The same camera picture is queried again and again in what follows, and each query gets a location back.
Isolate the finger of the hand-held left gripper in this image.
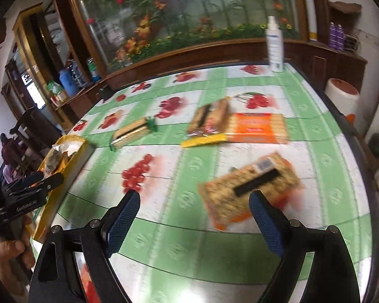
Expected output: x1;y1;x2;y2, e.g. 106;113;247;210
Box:
5;171;45;193
35;173;64;196

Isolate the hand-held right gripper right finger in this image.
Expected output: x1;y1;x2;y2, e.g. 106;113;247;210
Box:
249;190;362;303

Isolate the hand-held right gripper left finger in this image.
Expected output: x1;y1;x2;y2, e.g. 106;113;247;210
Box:
28;189;141;303

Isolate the white tray with yellow tape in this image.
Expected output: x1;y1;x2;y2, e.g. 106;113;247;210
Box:
30;134;95;240

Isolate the orange-edged cracker packet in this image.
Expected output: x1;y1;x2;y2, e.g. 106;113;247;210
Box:
198;152;304;230

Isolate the person's left hand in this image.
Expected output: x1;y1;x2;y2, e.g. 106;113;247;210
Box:
0;215;37;278

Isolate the clear dried plum packet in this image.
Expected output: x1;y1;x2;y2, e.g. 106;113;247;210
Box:
44;143;83;177

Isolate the dark wooden chair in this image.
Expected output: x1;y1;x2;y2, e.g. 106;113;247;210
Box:
9;106;62;161

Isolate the green-edged rectangular cracker packet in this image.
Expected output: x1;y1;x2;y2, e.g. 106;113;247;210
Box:
110;117;158;150

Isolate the green packet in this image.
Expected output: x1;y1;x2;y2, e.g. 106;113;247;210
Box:
47;80;64;97

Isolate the large orange cracker packet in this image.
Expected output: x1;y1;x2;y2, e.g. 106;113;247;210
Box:
223;112;289;144

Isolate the blue thermos jug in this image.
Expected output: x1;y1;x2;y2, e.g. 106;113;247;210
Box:
59;68;78;98

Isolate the yellow-orange biscuit packet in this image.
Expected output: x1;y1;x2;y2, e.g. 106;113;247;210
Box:
181;132;229;148

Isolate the clear water bottle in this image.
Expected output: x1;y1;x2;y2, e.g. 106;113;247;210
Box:
68;59;84;89

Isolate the brown-edged cracker packet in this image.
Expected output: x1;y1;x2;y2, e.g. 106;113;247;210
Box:
187;98;231;135

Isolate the wooden display cabinet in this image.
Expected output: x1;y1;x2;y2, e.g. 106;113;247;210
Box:
6;0;368;127

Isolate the white spray bottle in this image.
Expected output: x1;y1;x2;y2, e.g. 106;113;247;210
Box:
265;16;285;73

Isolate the purple bottle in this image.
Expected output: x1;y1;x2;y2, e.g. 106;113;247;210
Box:
336;23;346;51
328;22;338;49

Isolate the floral glass panel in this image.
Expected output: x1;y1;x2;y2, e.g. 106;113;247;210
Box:
73;0;304;67

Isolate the bundle of cables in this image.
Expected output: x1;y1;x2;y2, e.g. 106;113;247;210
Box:
344;35;359;53

